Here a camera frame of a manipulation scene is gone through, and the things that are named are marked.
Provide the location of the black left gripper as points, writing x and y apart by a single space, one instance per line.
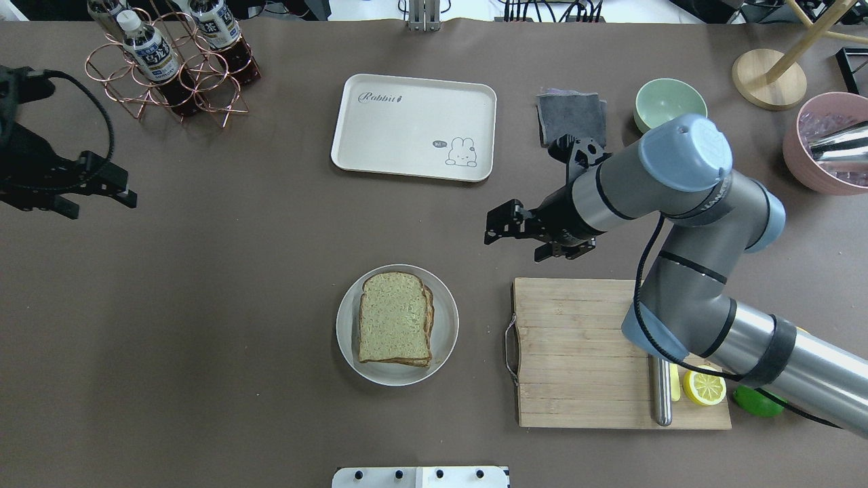
28 157

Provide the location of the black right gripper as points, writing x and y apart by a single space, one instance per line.
560 215

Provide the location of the white round plate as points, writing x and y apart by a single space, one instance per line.
397 325

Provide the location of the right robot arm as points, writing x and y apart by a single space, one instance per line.
683 171

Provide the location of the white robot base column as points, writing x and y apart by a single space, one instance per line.
423 476

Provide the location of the cream rabbit tray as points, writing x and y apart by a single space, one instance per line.
416 127

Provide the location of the grey folded cloth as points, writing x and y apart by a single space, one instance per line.
570 112

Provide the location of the bamboo cutting board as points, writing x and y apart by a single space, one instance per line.
575 369

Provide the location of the tea bottle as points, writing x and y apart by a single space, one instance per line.
105 14
159 62
221 30

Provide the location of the green bowl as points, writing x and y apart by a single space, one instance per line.
664 99

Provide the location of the yellow plastic knife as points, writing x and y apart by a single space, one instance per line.
675 383

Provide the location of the steel muddler black tip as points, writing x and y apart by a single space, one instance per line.
660 381

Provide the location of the half lemon slice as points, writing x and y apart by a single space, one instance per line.
703 387

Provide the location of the green lime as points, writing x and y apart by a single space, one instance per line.
755 403

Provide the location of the wooden mug tree stand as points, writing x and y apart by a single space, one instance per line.
772 80

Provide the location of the pink bowl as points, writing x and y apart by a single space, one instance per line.
820 116

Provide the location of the steel ice scoop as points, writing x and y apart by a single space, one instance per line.
848 144

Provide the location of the copper wire bottle rack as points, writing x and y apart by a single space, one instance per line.
191 59

